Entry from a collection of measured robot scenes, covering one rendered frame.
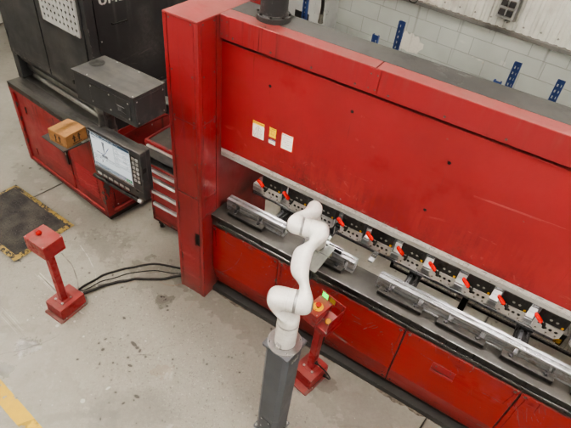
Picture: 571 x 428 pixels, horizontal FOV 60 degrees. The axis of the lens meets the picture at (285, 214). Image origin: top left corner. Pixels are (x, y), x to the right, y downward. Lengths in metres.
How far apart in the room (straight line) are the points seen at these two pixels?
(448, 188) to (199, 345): 2.25
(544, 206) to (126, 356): 2.95
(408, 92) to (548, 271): 1.15
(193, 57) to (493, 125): 1.60
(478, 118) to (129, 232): 3.37
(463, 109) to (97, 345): 3.03
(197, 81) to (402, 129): 1.18
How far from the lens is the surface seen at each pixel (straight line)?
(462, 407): 3.65
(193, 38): 2.87
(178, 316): 4.13
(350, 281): 3.30
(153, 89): 2.92
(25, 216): 5.20
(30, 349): 4.20
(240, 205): 3.57
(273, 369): 2.92
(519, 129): 2.43
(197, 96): 3.00
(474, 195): 2.66
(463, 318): 3.23
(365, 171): 2.82
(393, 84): 2.51
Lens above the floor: 3.33
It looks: 42 degrees down
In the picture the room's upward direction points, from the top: 7 degrees clockwise
